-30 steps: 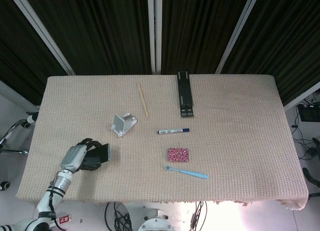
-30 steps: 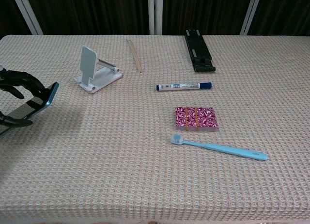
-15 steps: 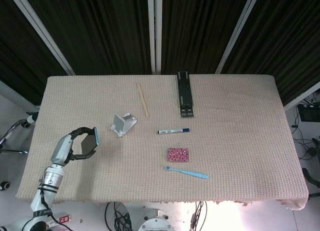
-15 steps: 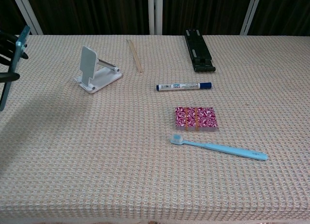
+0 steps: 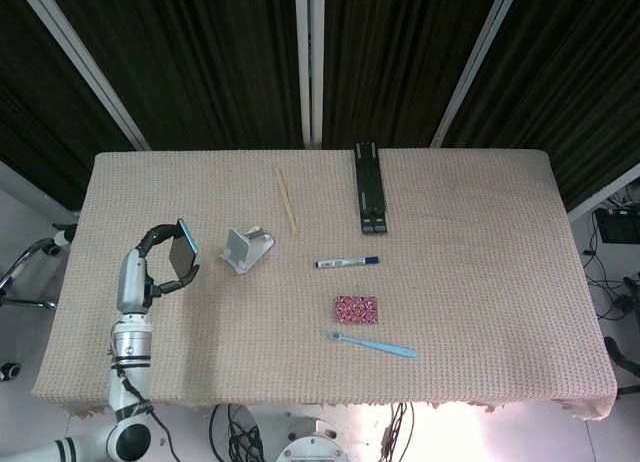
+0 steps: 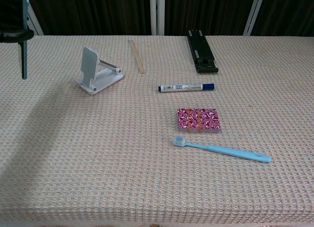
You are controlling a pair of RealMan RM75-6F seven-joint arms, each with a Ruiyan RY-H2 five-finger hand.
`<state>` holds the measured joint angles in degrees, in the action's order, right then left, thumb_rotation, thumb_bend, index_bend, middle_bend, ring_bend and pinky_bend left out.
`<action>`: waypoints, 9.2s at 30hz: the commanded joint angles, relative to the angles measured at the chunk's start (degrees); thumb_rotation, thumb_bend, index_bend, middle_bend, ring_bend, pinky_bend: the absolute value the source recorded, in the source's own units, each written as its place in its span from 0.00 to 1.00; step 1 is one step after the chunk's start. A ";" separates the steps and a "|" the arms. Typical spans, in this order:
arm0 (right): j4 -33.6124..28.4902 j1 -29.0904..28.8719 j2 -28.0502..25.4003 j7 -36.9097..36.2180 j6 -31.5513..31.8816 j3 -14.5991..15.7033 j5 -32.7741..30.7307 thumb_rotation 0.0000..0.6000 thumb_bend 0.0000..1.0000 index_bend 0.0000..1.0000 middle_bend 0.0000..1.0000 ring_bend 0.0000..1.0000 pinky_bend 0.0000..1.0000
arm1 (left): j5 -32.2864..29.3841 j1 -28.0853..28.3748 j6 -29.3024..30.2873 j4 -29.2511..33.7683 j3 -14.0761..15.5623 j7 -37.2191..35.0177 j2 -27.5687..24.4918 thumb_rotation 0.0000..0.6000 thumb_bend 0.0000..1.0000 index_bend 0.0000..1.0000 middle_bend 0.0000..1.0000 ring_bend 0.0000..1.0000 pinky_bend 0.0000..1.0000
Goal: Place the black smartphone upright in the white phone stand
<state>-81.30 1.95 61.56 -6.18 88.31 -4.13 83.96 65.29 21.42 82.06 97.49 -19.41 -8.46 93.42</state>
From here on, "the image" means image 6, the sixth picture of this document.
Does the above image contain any beige waffle tablecloth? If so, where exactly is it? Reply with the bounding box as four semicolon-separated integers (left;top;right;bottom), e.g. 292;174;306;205
0;35;314;227

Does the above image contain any wooden chopstick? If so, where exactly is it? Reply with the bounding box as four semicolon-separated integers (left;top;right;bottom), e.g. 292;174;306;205
128;39;143;75
131;41;145;75

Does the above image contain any red patterned card deck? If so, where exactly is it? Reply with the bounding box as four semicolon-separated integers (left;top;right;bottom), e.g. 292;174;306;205
177;108;222;134

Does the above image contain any white partition post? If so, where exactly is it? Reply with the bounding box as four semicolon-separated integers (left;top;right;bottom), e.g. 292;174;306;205
242;0;267;36
12;0;44;36
149;0;165;36

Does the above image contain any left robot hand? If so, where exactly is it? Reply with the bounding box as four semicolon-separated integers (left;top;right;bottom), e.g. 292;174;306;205
0;0;34;43

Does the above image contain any dark curtain panel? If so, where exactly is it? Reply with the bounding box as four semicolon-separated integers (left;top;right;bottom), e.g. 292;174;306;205
26;0;151;36
251;0;314;37
164;0;257;36

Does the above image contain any black folding laptop stand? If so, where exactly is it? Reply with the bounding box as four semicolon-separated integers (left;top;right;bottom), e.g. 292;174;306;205
185;28;219;74

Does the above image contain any light blue toothbrush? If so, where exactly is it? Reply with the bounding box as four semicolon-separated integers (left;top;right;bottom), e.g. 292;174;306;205
172;135;272;163

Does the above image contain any blue capped whiteboard marker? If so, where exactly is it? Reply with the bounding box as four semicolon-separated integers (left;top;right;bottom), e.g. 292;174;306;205
157;83;215;93

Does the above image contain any white folding phone stand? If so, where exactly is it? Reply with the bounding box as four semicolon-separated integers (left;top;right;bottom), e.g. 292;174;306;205
76;46;124;95

